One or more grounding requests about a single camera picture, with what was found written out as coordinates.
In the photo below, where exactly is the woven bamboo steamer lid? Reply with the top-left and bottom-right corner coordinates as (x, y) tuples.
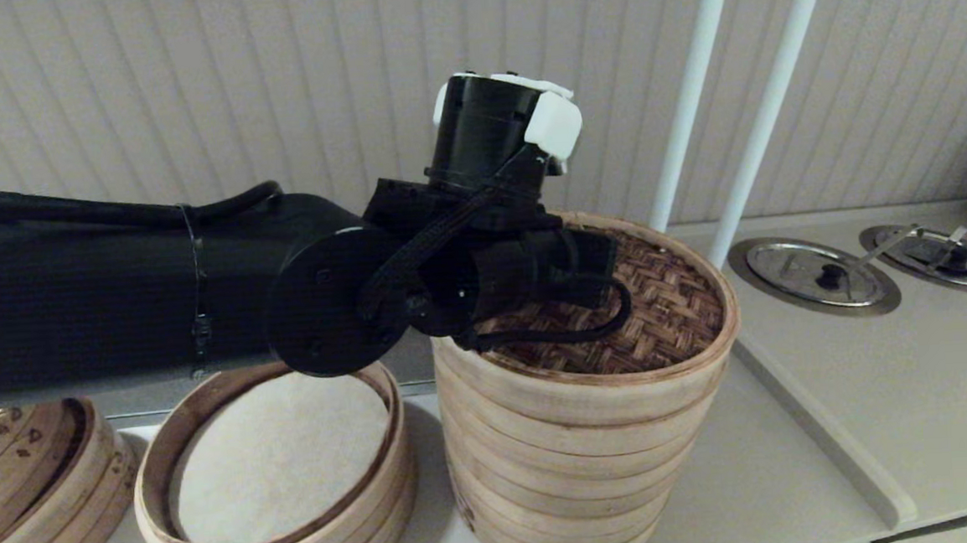
(468, 218), (731, 385)

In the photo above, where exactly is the tall bamboo steamer stack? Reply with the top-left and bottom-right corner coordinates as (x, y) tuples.
(423, 199), (754, 543)

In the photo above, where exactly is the short bamboo steamer stack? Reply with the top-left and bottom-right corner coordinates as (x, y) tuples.
(127, 356), (423, 543)

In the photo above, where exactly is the bamboo steamer with dark marks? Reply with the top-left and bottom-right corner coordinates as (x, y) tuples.
(0, 394), (145, 543)

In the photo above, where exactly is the white metal pole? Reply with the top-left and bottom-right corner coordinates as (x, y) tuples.
(634, 0), (752, 235)
(691, 0), (853, 273)

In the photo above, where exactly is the thin black cable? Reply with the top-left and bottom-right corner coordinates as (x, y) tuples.
(458, 272), (637, 354)

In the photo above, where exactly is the black braided cable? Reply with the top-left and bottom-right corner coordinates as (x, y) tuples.
(351, 189), (505, 315)

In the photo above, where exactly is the thick black arm hose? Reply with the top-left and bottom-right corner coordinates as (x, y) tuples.
(0, 171), (287, 240)

